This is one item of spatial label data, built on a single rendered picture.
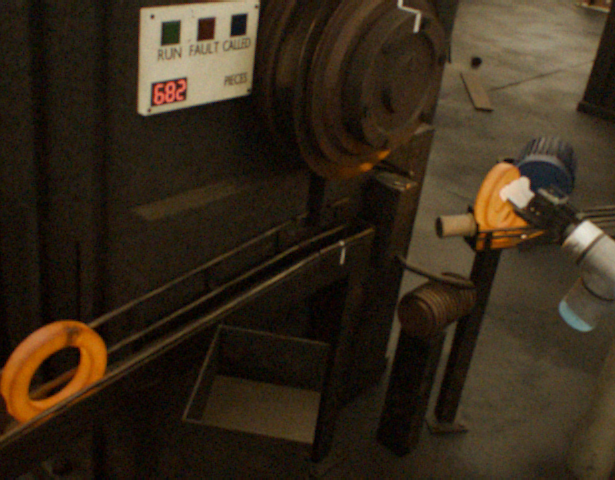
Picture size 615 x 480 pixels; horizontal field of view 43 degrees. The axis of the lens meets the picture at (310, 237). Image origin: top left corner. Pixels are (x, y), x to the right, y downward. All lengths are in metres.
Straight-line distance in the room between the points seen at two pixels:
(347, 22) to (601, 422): 1.35
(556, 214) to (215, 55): 0.84
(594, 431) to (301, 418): 1.11
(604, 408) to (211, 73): 1.41
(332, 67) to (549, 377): 1.63
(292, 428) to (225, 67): 0.67
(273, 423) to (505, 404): 1.31
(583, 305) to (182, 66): 1.02
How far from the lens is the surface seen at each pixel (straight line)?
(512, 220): 2.12
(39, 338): 1.32
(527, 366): 2.81
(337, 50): 1.47
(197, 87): 1.46
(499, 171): 1.85
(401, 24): 1.50
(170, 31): 1.38
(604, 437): 2.34
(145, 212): 1.47
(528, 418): 2.58
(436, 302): 1.99
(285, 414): 1.44
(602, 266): 1.79
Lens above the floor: 1.54
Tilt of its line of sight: 28 degrees down
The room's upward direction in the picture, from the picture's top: 8 degrees clockwise
